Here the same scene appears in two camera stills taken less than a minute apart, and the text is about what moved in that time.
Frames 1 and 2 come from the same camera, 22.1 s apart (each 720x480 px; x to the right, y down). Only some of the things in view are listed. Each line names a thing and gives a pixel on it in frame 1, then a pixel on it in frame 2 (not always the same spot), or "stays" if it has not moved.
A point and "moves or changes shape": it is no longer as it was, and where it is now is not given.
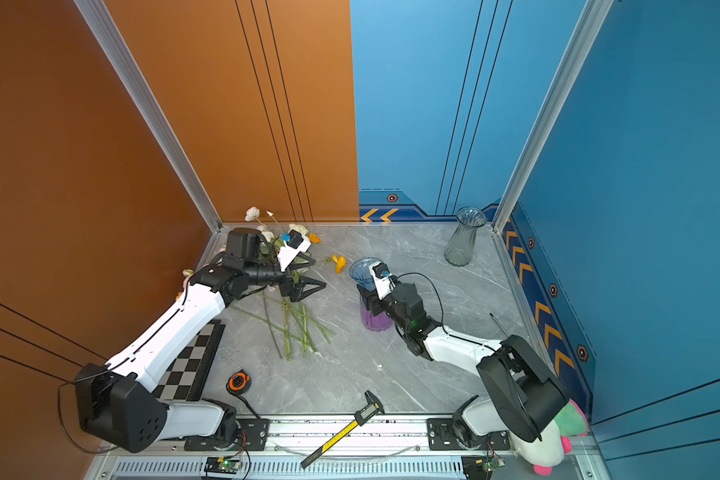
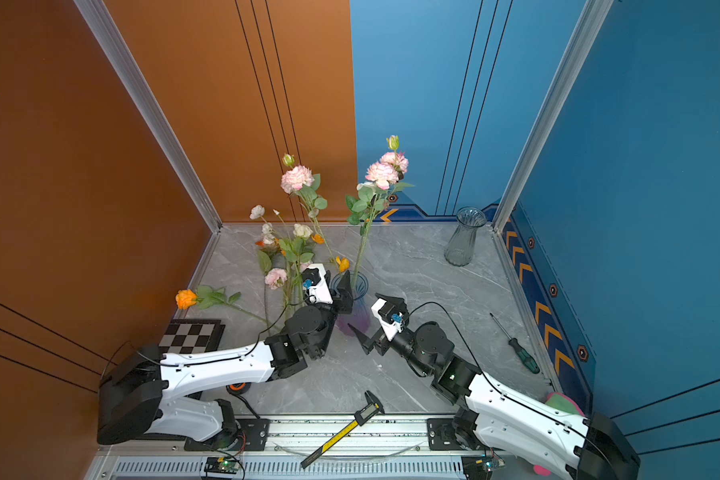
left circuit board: x=222 y=464 stays
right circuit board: x=480 y=467 stays
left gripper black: x=288 y=289 to x=342 y=302
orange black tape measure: x=239 y=382 stays
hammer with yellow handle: x=360 y=418 stays
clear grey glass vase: x=460 y=246 stays
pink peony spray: x=186 y=272 to x=382 y=178
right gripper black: x=372 y=301 to x=382 y=343
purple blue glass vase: x=362 y=274 moves or changes shape
